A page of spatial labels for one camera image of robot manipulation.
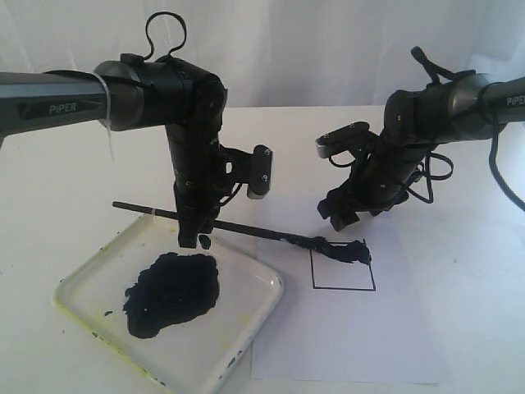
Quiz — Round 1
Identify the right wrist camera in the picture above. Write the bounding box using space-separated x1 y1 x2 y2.
316 121 378 158

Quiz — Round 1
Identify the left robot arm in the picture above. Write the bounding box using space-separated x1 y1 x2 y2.
1 54 250 249

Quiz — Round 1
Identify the white paint tray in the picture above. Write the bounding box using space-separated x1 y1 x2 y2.
52 215 283 393

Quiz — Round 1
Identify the white paper with square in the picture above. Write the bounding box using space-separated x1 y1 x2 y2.
252 236 446 383

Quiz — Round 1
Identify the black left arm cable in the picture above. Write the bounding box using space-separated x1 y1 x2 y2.
141 11 189 62

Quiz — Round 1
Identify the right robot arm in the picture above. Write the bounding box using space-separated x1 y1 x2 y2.
316 72 524 231

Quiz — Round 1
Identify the black paint blob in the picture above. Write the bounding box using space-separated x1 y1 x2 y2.
122 252 220 339

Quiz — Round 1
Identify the white background curtain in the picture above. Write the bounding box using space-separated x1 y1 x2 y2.
1 1 524 107

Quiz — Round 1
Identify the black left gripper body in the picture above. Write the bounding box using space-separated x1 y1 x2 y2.
171 143 246 222

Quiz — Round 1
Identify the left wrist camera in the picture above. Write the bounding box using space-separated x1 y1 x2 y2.
247 144 273 199

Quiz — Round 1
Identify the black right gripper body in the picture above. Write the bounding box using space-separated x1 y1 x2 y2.
317 132 431 219

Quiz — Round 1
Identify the white zip tie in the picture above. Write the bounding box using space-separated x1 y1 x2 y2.
92 72 115 162

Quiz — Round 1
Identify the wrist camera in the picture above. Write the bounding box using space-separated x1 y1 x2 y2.
247 144 273 199
316 121 378 158

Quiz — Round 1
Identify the thin black paintbrush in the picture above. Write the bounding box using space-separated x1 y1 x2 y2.
112 201 372 266

